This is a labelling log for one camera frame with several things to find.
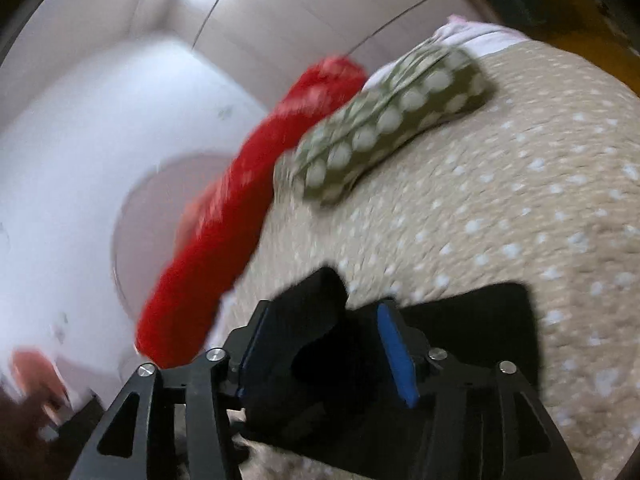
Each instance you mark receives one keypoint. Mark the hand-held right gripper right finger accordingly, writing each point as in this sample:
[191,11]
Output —
[397,355]

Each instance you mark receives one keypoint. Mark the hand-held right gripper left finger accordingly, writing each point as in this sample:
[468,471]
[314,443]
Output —
[252,350]

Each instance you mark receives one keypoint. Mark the black pants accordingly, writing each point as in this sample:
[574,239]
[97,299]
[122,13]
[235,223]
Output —
[475,340]

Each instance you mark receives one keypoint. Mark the red floral bolster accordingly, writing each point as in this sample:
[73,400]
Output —
[240,210]

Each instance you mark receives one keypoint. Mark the pink pillow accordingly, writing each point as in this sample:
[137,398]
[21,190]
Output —
[192,215]

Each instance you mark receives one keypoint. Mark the beige dotted quilted bedspread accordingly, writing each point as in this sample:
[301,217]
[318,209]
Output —
[500,200]

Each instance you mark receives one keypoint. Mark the green patterned pillow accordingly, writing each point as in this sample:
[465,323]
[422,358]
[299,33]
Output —
[390,115]

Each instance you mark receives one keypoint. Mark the white pink cloth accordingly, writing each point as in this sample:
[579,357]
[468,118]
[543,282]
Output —
[470,35]

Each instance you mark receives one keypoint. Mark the white wardrobe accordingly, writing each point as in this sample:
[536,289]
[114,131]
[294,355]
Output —
[300,20]

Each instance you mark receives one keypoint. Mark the yellow wooden door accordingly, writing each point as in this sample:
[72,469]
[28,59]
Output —
[575,15]

